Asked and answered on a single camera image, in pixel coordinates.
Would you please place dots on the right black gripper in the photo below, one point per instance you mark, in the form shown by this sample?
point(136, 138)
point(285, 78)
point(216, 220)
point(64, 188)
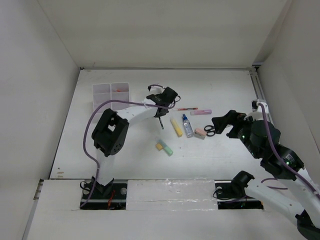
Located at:
point(220, 123)

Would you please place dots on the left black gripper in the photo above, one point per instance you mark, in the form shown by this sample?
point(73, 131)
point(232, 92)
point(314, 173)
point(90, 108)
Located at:
point(158, 116)

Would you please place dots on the pink highlighter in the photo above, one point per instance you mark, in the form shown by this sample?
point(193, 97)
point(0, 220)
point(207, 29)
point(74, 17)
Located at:
point(201, 112)

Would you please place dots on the red clear pen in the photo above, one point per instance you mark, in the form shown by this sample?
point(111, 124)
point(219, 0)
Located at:
point(186, 109)

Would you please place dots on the yellow highlighter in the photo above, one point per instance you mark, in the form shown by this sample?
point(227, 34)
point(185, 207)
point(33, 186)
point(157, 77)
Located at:
point(176, 127)

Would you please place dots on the green highlighter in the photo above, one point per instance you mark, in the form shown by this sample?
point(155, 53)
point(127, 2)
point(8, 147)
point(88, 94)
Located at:
point(165, 147)

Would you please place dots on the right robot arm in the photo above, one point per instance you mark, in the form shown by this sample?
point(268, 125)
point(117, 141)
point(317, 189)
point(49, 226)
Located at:
point(286, 167)

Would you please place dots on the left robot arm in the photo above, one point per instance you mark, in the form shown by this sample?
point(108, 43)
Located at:
point(110, 132)

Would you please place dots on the pink stapler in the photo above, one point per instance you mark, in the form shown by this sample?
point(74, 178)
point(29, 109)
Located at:
point(200, 133)

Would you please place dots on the small blue spray bottle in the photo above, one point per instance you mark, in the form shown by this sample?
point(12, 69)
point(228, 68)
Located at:
point(187, 126)

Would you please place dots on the yellow eraser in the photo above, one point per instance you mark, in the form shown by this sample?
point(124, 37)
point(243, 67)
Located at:
point(159, 146)

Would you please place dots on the white compartment organizer tray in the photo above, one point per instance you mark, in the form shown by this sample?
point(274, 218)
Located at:
point(103, 92)

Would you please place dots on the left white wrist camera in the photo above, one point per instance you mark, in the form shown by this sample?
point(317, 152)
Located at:
point(155, 86)

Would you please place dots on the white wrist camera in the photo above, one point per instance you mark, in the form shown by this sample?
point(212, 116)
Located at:
point(155, 86)
point(258, 106)

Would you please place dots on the black handled scissors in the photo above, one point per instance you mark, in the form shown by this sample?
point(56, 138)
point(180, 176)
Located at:
point(210, 130)

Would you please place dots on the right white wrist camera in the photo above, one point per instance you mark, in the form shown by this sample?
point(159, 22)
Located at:
point(258, 106)

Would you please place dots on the aluminium rail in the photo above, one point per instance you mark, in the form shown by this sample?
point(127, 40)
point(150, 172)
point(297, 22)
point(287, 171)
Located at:
point(253, 72)

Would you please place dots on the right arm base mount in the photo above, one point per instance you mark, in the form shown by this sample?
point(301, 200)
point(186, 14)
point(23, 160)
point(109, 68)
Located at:
point(227, 199)

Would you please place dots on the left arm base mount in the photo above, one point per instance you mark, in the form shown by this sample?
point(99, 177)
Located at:
point(114, 199)

